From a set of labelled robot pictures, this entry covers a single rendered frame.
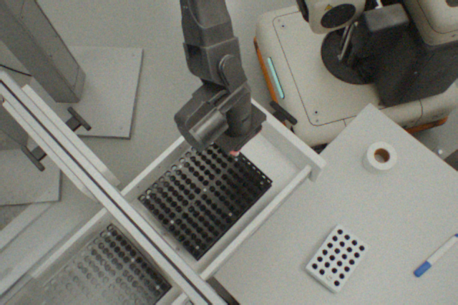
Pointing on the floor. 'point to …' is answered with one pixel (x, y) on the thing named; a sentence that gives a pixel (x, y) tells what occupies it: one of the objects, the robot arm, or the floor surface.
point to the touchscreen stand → (74, 71)
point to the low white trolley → (358, 227)
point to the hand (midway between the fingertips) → (236, 144)
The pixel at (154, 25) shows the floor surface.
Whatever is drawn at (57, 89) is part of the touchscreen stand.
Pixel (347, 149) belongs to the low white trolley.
